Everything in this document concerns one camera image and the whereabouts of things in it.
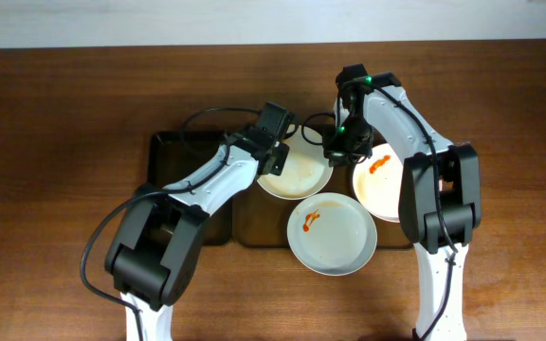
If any white plate with ketchup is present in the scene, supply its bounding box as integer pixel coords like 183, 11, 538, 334
257, 125, 333, 200

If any white plate front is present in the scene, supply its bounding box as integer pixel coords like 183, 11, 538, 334
286, 192, 378, 277

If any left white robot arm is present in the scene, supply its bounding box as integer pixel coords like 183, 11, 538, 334
104, 102, 295, 340

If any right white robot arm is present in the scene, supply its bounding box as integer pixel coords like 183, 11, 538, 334
323, 64, 482, 340

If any large brown tray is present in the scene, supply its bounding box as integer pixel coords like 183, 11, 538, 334
232, 183, 412, 250

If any small black tray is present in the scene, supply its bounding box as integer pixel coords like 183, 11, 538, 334
147, 131, 232, 246

